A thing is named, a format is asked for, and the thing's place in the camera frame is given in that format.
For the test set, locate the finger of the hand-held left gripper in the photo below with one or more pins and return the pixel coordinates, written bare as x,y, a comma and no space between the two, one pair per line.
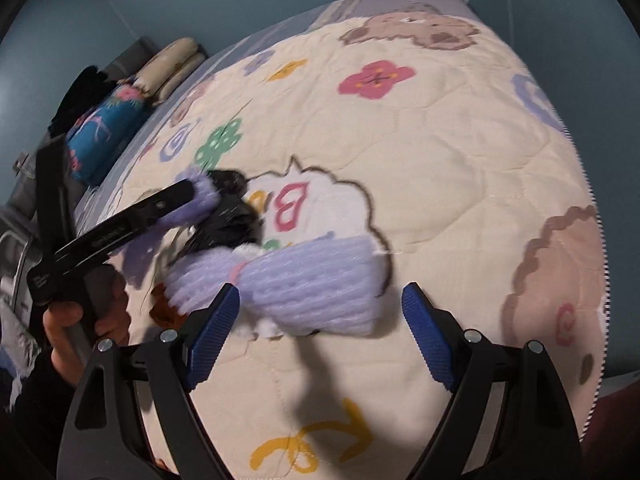
125,222

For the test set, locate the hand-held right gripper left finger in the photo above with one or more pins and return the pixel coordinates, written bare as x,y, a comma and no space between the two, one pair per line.
212,340

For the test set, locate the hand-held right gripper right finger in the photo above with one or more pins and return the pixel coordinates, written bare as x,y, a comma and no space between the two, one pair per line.
427,340

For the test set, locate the black plastic bag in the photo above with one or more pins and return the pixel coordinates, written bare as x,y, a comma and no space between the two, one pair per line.
230,220

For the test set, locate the person's left forearm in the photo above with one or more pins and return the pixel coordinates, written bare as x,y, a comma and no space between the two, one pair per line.
40,410

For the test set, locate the person's left hand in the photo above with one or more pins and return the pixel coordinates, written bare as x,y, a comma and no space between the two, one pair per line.
62,330

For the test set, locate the blue floral folded quilt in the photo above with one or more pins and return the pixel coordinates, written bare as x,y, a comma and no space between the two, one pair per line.
105,130

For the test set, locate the black clothing pile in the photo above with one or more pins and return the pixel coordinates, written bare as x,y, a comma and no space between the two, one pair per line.
80,95

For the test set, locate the grey headboard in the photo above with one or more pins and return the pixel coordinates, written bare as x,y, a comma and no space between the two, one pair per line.
135,52

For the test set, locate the beige stacked pillows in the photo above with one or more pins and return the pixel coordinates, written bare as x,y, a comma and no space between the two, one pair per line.
175,62

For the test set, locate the bear print blanket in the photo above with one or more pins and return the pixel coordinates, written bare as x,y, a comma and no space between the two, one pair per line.
450,160

